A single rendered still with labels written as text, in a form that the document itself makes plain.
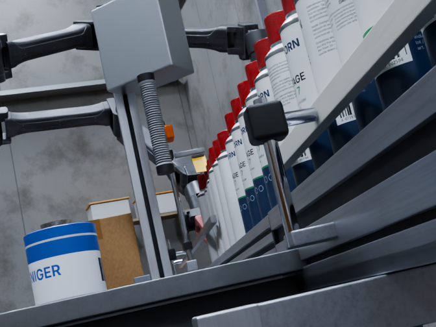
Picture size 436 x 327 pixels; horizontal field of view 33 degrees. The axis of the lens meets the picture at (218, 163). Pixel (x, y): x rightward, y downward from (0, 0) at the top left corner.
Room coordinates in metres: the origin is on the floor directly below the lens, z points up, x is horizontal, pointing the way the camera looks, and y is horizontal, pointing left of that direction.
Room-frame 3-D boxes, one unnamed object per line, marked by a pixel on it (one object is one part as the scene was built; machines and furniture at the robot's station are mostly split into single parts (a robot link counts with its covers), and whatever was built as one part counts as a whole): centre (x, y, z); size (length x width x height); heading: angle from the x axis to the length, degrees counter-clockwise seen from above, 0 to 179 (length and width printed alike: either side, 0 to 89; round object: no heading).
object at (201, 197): (1.60, 0.04, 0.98); 0.05 x 0.05 x 0.20
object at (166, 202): (9.26, 0.91, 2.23); 0.49 x 0.40 x 0.28; 109
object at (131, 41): (1.49, 0.10, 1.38); 0.17 x 0.10 x 0.19; 64
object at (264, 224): (1.61, 0.03, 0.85); 1.65 x 0.11 x 0.05; 9
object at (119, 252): (2.25, 0.42, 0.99); 0.30 x 0.24 x 0.27; 9
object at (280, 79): (0.76, -0.10, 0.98); 0.05 x 0.05 x 0.20
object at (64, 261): (0.71, 0.17, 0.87); 0.07 x 0.07 x 0.07
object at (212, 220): (1.89, 0.11, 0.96); 1.07 x 0.01 x 0.01; 9
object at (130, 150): (1.54, 0.17, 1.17); 0.04 x 0.04 x 0.67; 9
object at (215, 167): (1.29, -0.01, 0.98); 0.05 x 0.05 x 0.20
